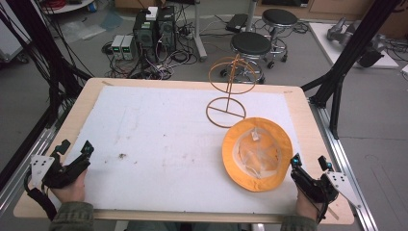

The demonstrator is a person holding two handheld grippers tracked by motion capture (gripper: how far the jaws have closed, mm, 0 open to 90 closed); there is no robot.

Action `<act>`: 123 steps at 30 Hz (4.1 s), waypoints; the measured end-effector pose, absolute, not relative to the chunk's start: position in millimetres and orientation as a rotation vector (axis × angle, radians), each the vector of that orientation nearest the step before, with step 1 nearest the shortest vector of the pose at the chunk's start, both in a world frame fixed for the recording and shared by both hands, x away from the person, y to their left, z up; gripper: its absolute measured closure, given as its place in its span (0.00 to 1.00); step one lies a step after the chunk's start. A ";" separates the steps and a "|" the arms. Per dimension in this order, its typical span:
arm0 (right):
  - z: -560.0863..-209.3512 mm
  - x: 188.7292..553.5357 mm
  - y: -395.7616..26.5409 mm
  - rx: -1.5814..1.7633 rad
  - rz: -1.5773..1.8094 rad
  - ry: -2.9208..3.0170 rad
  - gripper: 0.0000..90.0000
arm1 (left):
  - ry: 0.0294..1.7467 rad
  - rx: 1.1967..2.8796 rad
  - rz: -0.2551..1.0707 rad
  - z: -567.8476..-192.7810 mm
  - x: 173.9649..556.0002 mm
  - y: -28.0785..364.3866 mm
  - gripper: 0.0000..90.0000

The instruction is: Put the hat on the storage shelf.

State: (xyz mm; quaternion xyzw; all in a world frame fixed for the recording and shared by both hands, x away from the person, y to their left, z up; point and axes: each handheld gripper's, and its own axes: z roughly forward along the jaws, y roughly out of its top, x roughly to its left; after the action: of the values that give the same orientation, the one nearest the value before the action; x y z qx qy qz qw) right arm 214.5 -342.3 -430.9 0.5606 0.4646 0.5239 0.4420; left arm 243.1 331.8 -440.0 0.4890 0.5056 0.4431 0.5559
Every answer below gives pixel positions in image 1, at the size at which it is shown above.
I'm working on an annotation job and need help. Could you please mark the white round table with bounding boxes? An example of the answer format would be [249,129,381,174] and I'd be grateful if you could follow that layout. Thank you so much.
[40,0,98,15]

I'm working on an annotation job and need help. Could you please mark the grey robot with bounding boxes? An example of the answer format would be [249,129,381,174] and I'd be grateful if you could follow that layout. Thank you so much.
[326,16,387,68]

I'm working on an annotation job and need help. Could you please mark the white floor platform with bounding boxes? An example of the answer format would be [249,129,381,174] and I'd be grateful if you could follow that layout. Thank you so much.
[308,21,400,70]

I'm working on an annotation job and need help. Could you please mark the black computer tower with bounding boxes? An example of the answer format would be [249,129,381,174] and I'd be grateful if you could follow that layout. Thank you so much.
[132,11,159,64]
[156,5,178,55]

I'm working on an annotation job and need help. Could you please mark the white table mat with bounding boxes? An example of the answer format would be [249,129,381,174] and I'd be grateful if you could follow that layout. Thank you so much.
[62,84,306,215]

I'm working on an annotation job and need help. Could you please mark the orange wire hat stand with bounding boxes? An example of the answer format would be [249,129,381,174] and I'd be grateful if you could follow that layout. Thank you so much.
[205,53,259,130]

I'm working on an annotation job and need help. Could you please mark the grey metal stand leg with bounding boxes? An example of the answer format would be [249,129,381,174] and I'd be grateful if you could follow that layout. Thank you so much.
[191,0,209,63]

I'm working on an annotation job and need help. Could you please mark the person's left hand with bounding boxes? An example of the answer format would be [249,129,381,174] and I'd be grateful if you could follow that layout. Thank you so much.
[50,168,89,204]

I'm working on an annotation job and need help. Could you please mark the black flat box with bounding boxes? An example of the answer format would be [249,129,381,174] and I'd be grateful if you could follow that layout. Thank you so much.
[225,13,249,34]

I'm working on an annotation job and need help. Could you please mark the aluminium rail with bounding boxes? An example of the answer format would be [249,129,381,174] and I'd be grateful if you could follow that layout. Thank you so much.
[308,97,380,231]
[0,123,66,219]

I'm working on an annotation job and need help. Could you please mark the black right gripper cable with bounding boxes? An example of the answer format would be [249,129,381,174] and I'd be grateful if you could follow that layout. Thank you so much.
[315,192,332,225]

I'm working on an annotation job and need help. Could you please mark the tangle of floor cables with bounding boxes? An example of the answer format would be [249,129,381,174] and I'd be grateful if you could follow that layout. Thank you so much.
[101,18,201,81]

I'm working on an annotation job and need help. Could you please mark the grey power supply unit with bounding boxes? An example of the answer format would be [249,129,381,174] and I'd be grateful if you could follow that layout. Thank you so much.
[111,35,125,61]
[121,35,138,61]

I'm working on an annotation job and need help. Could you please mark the black round stool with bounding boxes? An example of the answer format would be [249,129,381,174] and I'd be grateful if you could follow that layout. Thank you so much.
[219,31,274,85]
[261,8,299,64]

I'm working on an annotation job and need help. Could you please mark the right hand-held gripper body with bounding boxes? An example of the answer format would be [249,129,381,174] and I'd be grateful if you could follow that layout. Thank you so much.
[290,167,364,210]

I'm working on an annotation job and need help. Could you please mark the black metal frame post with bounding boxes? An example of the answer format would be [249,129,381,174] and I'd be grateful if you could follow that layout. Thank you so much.
[300,0,403,141]
[0,0,94,191]

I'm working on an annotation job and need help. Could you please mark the white box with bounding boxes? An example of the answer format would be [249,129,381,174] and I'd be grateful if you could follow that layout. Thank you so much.
[145,6,160,22]

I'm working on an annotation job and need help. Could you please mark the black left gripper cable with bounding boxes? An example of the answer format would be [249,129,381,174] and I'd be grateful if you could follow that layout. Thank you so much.
[23,174,58,222]

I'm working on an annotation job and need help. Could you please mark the person's right hand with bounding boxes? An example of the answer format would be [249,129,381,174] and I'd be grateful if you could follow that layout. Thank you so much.
[294,188,325,223]

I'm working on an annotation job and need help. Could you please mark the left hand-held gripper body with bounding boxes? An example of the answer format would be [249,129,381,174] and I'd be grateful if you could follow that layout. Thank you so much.
[30,153,91,191]

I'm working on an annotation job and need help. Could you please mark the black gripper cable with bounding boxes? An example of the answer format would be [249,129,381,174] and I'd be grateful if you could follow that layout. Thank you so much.
[23,174,58,222]
[315,192,332,225]

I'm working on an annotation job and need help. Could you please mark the orange bucket hat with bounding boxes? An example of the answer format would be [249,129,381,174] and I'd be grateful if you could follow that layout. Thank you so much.
[221,116,294,193]

